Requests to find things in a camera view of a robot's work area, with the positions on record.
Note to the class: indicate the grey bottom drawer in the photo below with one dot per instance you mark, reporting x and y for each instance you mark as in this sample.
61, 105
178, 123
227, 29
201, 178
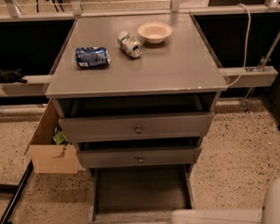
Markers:
139, 195

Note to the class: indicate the grey drawer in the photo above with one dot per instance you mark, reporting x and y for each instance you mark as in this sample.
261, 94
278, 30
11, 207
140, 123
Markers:
139, 195
129, 157
147, 126

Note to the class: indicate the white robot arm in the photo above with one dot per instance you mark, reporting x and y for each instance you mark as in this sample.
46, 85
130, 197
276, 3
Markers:
269, 213

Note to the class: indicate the grey wooden drawer cabinet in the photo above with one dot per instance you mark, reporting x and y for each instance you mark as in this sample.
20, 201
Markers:
176, 76

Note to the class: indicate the grey top drawer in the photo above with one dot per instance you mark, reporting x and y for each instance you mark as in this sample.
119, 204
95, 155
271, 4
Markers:
147, 126

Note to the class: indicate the grey middle drawer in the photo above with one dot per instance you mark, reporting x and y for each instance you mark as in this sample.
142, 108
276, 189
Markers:
129, 157

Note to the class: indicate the green and silver soda can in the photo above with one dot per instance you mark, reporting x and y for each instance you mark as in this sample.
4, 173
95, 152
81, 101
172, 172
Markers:
129, 44

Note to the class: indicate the blue soda can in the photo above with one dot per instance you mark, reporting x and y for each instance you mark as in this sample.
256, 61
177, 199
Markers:
92, 57

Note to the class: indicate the white paper bowl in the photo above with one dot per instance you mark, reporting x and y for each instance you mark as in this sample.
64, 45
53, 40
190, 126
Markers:
154, 32

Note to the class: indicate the green packet in box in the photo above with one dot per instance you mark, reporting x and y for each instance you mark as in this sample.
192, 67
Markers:
59, 138

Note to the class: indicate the cardboard box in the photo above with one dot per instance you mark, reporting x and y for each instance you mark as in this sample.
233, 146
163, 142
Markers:
46, 156

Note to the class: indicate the metal diagonal strut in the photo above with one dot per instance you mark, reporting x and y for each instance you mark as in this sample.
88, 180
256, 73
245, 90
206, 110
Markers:
268, 52

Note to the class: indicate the black floor stand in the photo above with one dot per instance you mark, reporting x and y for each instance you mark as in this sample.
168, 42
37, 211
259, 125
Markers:
14, 190

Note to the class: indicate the grey horizontal rail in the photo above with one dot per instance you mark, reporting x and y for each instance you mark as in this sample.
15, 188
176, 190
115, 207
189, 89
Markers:
237, 77

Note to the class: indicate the black object on rail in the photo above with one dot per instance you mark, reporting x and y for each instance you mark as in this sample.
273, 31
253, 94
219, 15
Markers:
11, 76

